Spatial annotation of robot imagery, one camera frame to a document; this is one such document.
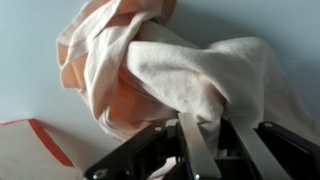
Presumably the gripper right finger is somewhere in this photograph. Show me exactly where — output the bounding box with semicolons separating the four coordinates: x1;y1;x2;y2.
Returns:
231;121;291;180

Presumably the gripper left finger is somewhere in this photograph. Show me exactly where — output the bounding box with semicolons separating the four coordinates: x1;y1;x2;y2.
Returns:
178;113;222;180

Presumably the pink shirt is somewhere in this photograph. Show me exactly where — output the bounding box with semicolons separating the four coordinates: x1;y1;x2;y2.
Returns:
56;0;320;180

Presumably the white plastic Target bag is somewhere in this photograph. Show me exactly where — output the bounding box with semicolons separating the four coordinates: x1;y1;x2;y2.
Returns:
0;119;82;180

